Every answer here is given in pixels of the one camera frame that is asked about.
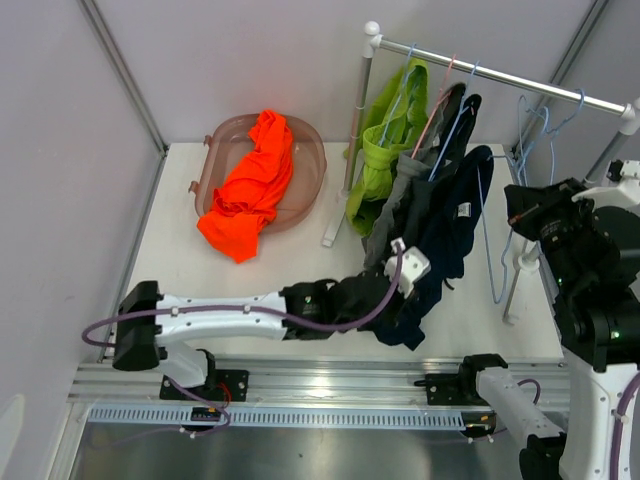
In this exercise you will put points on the orange shorts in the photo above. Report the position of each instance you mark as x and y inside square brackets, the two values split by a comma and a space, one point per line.
[247, 201]

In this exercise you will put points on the light grey shorts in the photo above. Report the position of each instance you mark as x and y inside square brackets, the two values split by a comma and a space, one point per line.
[407, 169]

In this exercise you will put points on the metal clothes rack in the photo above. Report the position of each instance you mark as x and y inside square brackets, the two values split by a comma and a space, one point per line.
[589, 235]

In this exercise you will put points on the lime green shorts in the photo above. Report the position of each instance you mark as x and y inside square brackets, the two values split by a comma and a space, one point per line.
[374, 185]

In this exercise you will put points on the dark grey shorts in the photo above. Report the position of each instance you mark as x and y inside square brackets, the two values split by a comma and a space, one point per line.
[415, 206]

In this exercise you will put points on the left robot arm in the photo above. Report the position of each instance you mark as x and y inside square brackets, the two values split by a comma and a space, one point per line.
[155, 330]

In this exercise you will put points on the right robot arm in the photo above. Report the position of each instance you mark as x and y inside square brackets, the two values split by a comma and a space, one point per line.
[585, 350]

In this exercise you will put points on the blue hanger of navy shorts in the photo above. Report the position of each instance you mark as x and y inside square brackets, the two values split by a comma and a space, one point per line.
[500, 242]

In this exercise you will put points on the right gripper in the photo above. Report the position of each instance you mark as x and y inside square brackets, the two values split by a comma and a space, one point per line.
[527, 203]

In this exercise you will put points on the pink translucent plastic basin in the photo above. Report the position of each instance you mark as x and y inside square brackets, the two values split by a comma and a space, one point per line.
[230, 142]

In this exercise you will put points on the blue hanger of orange shorts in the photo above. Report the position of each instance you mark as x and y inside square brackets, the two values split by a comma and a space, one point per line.
[524, 148]

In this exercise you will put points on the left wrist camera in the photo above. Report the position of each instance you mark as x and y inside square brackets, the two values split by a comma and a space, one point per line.
[407, 265]

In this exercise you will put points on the navy blue shorts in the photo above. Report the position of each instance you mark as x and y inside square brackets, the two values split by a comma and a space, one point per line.
[446, 238]

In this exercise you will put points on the white slotted cable duct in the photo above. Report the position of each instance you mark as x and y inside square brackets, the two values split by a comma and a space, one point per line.
[248, 416]

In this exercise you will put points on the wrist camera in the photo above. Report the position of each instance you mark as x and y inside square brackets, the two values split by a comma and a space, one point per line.
[407, 265]
[612, 185]

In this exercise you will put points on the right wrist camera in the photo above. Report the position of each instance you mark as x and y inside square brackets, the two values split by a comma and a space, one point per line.
[612, 185]

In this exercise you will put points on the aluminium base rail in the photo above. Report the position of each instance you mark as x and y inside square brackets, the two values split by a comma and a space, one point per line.
[330, 383]

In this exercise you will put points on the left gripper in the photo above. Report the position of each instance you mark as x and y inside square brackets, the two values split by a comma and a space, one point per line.
[399, 302]

